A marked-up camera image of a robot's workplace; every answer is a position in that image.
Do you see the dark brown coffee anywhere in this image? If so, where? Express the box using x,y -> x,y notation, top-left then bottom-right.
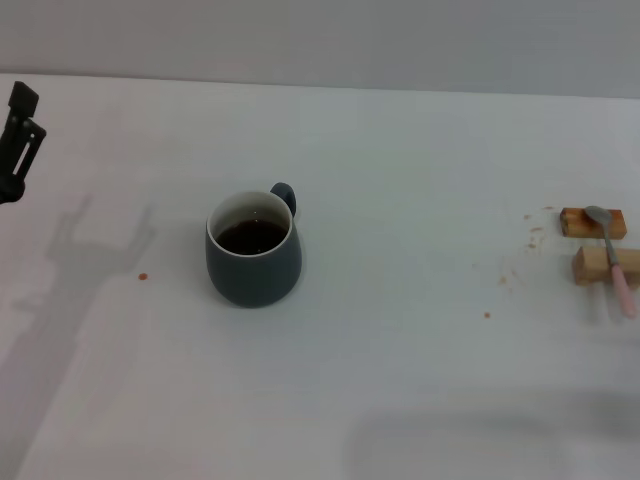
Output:
215,218 -> 290,257

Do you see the pink handled metal spoon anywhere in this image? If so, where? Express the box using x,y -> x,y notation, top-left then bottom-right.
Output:
583,205 -> 638,320

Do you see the stained flat wooden block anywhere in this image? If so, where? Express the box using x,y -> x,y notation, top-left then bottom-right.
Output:
559,207 -> 628,241

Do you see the light notched wooden block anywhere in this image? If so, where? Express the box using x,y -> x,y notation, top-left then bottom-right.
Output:
571,244 -> 640,290

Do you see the dark grey ceramic mug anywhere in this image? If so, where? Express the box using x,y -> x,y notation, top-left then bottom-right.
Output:
204,181 -> 304,309

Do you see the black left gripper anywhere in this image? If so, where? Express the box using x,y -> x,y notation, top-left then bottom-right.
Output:
0,81 -> 47,205

